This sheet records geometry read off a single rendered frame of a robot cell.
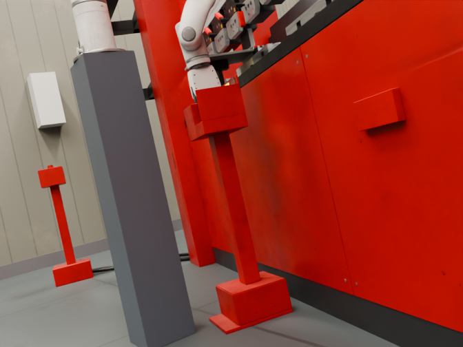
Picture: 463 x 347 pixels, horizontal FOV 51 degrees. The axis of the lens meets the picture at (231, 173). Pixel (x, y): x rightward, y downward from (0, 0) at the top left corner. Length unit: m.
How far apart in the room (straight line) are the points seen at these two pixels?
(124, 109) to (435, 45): 1.03
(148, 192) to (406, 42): 0.97
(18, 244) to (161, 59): 2.56
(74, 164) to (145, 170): 3.36
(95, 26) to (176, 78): 1.25
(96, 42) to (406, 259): 1.19
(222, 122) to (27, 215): 3.45
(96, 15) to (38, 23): 3.52
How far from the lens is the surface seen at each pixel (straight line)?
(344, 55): 1.23
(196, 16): 1.62
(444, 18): 0.97
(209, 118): 1.61
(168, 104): 2.89
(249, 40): 2.12
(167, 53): 2.97
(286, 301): 1.72
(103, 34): 1.75
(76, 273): 3.53
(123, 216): 1.62
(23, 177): 4.88
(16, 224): 4.85
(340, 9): 1.23
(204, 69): 1.67
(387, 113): 1.09
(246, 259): 1.72
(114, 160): 1.62
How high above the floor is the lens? 0.53
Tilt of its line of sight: 1 degrees down
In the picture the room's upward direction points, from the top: 12 degrees counter-clockwise
